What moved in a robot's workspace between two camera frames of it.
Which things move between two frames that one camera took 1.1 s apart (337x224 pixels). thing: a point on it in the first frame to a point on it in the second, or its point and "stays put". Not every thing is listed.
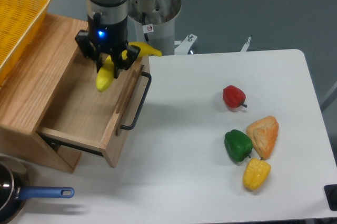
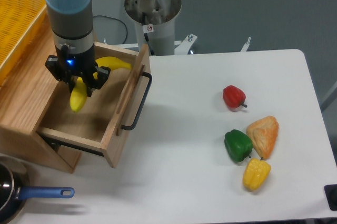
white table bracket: (246, 46) stays put
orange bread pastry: (263, 132) stays put
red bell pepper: (234, 98) stays put
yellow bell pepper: (256, 172) stays put
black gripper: (109, 38) to (76, 64)
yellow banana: (106, 74) to (79, 94)
